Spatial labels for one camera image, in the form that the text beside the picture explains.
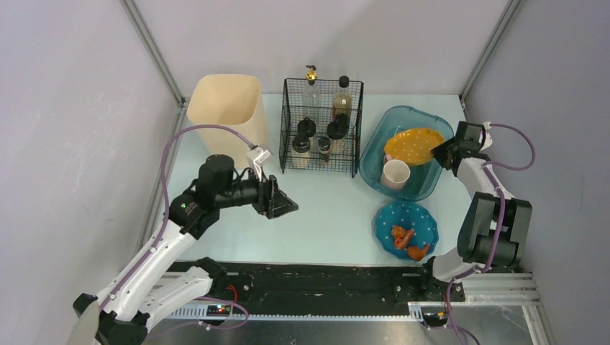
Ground yellow dotted plate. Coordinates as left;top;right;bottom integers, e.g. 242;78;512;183
383;128;446;166

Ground pink white mug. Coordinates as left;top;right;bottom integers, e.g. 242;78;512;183
380;155;411;190

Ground spice jar black lid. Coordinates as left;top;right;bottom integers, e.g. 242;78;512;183
297;117;317;139
291;135;311;169
327;114;350;155

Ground small pepper shaker jar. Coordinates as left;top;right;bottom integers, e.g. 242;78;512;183
318;137;332;164

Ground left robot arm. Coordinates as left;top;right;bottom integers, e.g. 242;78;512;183
68;155;299;344

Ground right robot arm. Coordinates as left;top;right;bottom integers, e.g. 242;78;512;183
421;121;536;302

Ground teal plastic basin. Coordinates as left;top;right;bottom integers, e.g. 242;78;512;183
360;106;454;201

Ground blue dotted plate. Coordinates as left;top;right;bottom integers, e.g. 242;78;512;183
372;201;439;262

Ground beige plastic bin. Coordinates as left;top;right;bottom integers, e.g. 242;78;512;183
187;74;268;168

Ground food scraps on blue plate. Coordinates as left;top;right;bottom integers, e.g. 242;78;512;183
391;225;430;262

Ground brown sauce bottle black cap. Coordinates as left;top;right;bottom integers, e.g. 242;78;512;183
332;75;352;123

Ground clear bottle gold pump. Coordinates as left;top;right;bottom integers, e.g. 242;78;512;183
302;65;320;109

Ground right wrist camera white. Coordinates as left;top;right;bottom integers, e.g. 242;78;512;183
481;121;493;147

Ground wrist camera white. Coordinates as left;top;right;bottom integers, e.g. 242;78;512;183
246;145;273;182
481;121;493;147

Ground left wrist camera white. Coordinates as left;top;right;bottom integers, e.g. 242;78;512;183
246;145;273;182

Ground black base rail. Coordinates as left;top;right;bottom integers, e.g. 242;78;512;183
168;257;465;318

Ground black wire basket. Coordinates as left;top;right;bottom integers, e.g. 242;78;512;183
279;78;364;177

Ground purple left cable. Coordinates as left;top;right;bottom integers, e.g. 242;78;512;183
97;124;258;332

